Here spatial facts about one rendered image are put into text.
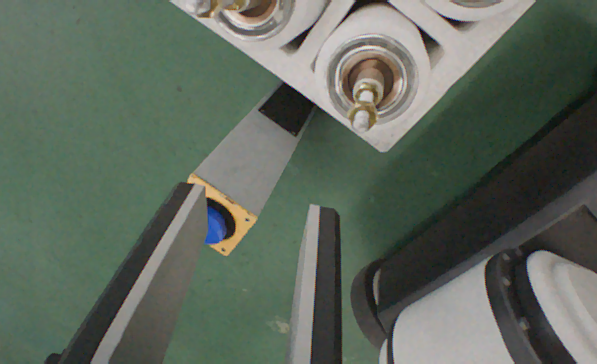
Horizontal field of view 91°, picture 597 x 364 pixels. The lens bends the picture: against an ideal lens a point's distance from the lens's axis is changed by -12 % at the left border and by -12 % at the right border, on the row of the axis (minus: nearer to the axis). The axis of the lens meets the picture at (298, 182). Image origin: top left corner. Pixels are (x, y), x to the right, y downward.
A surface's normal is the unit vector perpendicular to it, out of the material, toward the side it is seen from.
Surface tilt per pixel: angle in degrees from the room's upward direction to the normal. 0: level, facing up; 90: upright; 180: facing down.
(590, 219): 0
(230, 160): 90
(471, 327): 76
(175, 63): 0
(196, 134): 0
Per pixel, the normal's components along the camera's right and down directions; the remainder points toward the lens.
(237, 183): 0.53, -0.61
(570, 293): -0.27, -0.72
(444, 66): -0.25, 0.55
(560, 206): -0.76, -0.01
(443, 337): -0.86, -0.40
